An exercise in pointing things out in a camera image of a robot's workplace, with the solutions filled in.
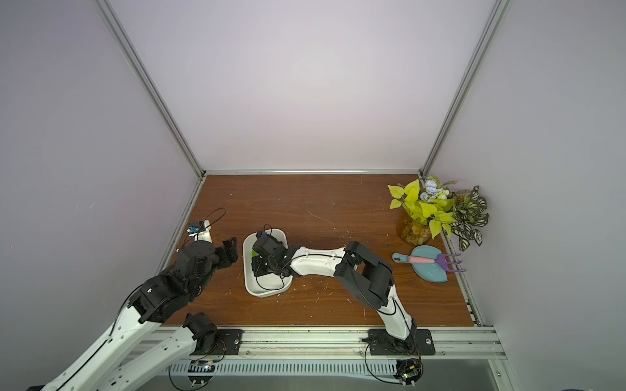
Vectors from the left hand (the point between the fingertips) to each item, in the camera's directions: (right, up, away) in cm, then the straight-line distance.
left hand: (231, 240), depth 72 cm
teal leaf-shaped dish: (+68, -15, +15) cm, 71 cm away
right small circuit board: (+53, -38, -2) cm, 65 cm away
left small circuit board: (-10, -40, 0) cm, 41 cm away
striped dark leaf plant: (+75, +9, +4) cm, 75 cm away
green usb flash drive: (+8, -3, -3) cm, 9 cm away
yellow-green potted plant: (+61, +11, +5) cm, 62 cm away
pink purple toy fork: (+73, -11, +18) cm, 76 cm away
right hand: (+2, -11, +12) cm, 16 cm away
